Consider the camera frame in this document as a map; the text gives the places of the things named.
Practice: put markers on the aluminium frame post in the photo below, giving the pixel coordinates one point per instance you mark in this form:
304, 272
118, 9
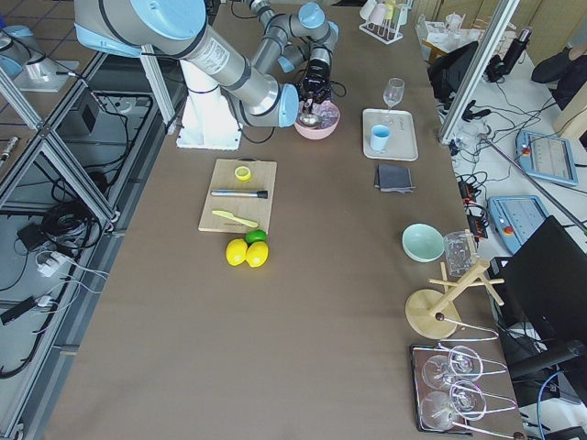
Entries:
498, 23

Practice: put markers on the yellow plastic knife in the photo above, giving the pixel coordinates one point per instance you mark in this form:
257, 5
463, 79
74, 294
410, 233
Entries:
230, 216

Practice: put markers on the mint green bowl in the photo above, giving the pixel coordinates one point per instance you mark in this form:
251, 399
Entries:
422, 243

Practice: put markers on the pink cup on rack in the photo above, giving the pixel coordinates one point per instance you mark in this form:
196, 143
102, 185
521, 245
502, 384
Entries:
377, 13

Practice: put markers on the teach pendant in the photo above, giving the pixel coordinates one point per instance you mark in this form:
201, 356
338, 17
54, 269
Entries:
546, 157
516, 218

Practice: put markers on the pink bowl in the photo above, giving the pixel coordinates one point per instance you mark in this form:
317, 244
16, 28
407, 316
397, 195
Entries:
316, 133

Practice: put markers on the upper teach pendant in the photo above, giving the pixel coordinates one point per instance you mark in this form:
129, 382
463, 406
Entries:
546, 157

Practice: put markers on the upper lying wine glass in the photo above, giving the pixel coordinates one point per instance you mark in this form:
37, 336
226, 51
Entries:
458, 363

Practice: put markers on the beige rabbit tray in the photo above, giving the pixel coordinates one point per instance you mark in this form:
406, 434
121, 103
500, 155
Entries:
401, 144

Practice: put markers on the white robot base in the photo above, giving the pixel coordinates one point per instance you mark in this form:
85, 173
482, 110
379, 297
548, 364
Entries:
207, 122

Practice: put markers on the clear glass mug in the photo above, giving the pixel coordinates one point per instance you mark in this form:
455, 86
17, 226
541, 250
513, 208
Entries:
460, 252

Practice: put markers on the metal mirror tray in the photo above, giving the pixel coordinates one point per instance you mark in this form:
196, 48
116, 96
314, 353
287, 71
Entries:
419, 380

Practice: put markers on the lime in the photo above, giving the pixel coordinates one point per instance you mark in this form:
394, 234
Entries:
256, 235

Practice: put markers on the bamboo cutting board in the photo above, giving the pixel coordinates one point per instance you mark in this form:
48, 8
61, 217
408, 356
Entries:
259, 210

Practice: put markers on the steel ice scoop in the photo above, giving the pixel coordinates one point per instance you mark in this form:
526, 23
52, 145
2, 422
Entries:
307, 117

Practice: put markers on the grey folded cloth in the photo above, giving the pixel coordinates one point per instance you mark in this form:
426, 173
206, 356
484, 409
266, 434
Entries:
393, 179

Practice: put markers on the lying wine glass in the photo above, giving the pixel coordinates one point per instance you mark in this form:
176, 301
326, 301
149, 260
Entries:
458, 363
457, 410

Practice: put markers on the lower teach pendant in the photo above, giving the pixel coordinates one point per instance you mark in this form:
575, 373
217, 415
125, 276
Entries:
516, 218

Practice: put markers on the wooden mug tree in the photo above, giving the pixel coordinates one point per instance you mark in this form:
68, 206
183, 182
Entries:
432, 313

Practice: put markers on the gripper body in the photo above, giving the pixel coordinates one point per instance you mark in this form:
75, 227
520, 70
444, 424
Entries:
315, 81

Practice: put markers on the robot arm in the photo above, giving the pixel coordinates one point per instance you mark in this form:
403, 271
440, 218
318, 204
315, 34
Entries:
306, 38
179, 29

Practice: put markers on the half lemon slice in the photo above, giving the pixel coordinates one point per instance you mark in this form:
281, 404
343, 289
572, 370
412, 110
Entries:
243, 173

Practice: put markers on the clear ice cubes pile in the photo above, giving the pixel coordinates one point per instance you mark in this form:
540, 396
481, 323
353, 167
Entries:
328, 113

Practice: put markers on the blue cup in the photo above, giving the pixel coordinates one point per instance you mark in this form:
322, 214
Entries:
380, 135

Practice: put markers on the steel muddler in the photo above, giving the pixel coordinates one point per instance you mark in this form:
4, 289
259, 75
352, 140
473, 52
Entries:
261, 194

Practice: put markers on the white cup rack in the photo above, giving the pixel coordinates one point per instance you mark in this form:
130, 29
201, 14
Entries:
396, 17

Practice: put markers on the left lemon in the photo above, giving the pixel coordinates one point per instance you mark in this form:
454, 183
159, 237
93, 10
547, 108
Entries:
236, 251

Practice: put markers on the right lemon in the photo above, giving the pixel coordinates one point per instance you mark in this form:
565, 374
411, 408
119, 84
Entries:
257, 254

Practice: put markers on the lower lying wine glass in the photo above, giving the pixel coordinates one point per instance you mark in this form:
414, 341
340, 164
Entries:
457, 410

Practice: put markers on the clear wine glass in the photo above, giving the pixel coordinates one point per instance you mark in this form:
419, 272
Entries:
392, 96

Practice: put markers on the black laptop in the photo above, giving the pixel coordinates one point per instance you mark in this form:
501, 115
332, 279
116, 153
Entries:
545, 284

